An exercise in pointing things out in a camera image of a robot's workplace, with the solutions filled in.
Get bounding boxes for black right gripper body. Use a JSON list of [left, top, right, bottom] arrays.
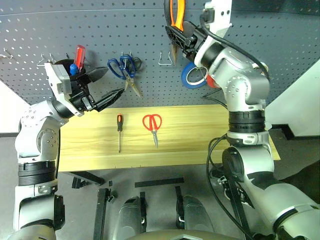
[[180, 23, 209, 61]]

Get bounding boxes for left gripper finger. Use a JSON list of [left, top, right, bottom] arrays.
[[87, 66, 110, 84], [94, 87, 125, 112]]

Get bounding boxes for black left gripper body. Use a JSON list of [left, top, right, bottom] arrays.
[[68, 73, 98, 113]]

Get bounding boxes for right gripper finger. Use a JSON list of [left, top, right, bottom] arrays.
[[164, 24, 188, 50], [183, 20, 199, 39]]

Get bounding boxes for orange and black pliers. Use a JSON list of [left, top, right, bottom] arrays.
[[163, 0, 186, 67]]

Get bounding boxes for blue tape roll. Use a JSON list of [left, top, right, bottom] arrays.
[[180, 62, 209, 89]]

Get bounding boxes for red tape roll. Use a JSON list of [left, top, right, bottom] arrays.
[[205, 74, 220, 89]]

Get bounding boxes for dark grey pegboard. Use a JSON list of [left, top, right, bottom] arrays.
[[0, 0, 320, 106]]

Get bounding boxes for orange and black screwdriver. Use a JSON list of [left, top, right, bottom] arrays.
[[116, 113, 124, 154]]

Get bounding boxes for black cup holder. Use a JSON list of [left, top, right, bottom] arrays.
[[53, 58, 87, 82]]

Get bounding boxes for black floor strip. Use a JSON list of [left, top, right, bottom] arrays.
[[134, 177, 185, 189]]

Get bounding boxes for silver robot leg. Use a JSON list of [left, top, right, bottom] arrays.
[[117, 191, 148, 234], [174, 186, 214, 233]]

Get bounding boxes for red handled screwdriver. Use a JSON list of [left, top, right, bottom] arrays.
[[74, 44, 87, 71]]

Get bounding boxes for blue handled scissors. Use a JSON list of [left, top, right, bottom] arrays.
[[107, 54, 144, 98]]

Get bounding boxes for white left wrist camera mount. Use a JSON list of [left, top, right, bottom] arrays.
[[44, 62, 85, 118]]

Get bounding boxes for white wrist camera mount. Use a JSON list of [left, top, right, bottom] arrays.
[[202, 0, 234, 39], [44, 62, 85, 118]]

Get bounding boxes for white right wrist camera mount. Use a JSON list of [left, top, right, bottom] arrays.
[[202, 0, 234, 39]]

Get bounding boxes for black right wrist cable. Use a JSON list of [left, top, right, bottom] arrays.
[[199, 11, 271, 85]]

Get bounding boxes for red handled scissors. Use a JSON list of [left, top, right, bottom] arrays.
[[142, 113, 163, 149]]

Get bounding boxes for black table leg frame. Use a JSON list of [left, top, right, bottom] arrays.
[[71, 170, 106, 189]]

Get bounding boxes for black metal stand frame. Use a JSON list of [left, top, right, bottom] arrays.
[[93, 180, 119, 240]]

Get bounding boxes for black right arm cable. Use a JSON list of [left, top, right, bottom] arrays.
[[205, 135, 253, 240]]

